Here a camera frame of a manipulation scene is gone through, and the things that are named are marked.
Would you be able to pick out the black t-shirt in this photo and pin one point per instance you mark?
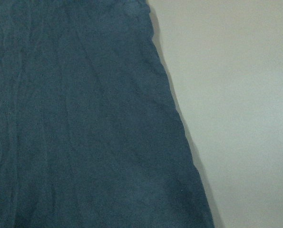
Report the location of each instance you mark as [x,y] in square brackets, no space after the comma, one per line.
[89,132]

